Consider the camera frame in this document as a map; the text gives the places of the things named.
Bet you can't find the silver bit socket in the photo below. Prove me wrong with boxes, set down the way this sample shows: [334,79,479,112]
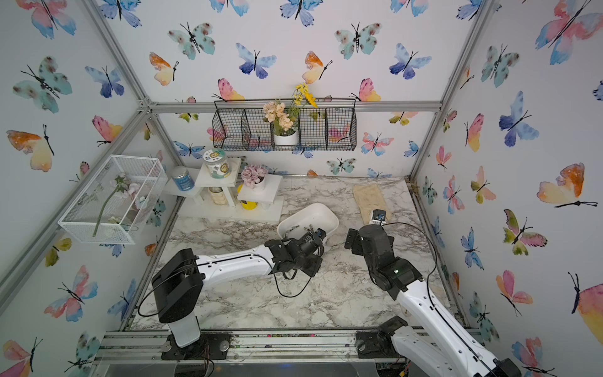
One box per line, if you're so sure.
[284,226,299,237]

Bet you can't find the white plastic storage box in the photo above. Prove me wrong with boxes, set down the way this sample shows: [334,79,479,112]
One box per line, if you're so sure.
[277,204,339,240]

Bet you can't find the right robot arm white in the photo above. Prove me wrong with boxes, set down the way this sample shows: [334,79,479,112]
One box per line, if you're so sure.
[345,224,521,376]

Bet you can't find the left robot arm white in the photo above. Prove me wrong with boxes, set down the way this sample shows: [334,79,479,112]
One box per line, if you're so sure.
[151,229,327,349]

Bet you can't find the yellow plastic bottle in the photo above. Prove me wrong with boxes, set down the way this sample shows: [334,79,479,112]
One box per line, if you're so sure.
[237,184,258,210]

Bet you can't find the beige work glove far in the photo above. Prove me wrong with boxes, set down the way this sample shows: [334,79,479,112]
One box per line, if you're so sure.
[353,183,392,225]

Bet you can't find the white pot pink flowers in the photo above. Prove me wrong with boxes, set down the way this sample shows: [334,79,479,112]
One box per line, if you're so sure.
[241,165,269,191]

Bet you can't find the white tiered wooden shelf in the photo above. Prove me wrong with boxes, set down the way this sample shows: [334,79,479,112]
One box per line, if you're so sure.
[163,158,284,223]

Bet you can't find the cream bubble pot with succulent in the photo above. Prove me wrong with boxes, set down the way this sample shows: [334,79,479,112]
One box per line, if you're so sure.
[208,187,229,206]

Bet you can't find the green lidded jar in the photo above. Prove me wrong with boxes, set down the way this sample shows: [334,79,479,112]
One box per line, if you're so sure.
[203,148,231,179]

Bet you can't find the white pot flower bouquet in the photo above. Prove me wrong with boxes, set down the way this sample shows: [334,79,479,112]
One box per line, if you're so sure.
[262,83,318,147]

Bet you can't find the blue can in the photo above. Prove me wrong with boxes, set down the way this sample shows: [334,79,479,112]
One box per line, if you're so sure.
[171,166,195,192]

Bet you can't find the artificial pink flower stem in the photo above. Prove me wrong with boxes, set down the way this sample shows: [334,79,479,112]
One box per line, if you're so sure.
[92,173,142,238]

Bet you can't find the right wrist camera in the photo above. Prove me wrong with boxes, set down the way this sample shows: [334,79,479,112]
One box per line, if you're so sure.
[370,209,386,226]

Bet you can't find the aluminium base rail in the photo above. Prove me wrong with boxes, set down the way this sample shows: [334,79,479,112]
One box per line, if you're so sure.
[95,328,404,365]

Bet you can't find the black wire wall basket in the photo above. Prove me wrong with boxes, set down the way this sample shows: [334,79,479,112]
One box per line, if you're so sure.
[212,97,357,153]

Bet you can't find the white wire mesh box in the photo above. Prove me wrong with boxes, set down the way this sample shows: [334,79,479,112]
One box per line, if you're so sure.
[58,155,168,244]

